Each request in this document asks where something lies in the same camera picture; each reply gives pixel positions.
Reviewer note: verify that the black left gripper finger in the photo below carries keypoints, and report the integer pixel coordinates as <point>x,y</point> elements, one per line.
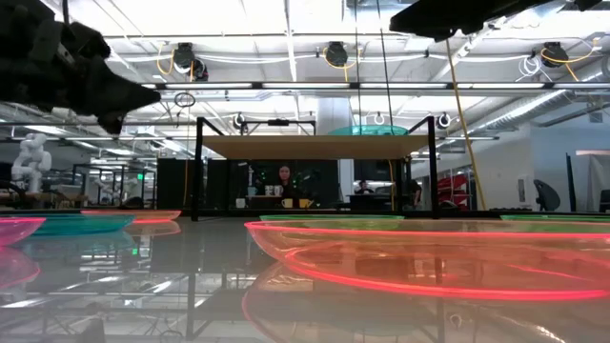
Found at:
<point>124,97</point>
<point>113,124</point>

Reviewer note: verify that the black-framed wooden-top shelf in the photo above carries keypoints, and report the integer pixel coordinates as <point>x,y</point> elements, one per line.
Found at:
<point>314,147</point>

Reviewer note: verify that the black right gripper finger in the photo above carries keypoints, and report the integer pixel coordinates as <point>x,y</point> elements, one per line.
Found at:
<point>433,19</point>

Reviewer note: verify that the teal mug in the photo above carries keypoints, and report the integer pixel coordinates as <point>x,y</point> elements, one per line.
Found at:
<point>251,191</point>

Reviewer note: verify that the coral pink translucent plate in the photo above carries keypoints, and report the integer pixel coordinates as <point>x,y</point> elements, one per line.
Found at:
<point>429,267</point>

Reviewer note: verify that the black partition panel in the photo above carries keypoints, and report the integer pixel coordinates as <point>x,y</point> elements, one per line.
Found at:
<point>214,183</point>

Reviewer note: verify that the silver ventilation duct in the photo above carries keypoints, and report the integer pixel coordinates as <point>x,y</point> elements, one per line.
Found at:
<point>538,107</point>

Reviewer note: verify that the long ceiling light rail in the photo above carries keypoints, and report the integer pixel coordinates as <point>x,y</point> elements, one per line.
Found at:
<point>381,86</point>

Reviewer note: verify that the red sign panel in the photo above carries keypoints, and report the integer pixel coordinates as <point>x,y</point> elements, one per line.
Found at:
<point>453,189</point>

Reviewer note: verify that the orange translucent plastic plate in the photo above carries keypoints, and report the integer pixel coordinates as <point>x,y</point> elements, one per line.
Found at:
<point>138,215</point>

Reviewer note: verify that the person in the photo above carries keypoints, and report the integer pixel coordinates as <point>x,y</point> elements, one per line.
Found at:
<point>364,187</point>
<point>415,191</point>
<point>286,183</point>

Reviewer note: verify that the white mug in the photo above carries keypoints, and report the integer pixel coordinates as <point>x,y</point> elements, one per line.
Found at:
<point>269,190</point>
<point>278,190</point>
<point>240,203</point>

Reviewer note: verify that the teal translucent plastic plate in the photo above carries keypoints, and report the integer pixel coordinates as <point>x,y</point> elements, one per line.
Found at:
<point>368,130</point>
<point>81,225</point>

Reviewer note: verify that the yellow mug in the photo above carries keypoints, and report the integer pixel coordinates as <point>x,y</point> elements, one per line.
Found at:
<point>287,203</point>
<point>305,203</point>

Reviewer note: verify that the magenta translucent plastic plate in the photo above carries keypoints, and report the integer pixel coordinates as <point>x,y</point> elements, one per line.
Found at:
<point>16,229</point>

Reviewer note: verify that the green translucent plastic plate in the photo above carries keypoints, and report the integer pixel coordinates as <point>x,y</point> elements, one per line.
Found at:
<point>333,221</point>
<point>557,218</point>

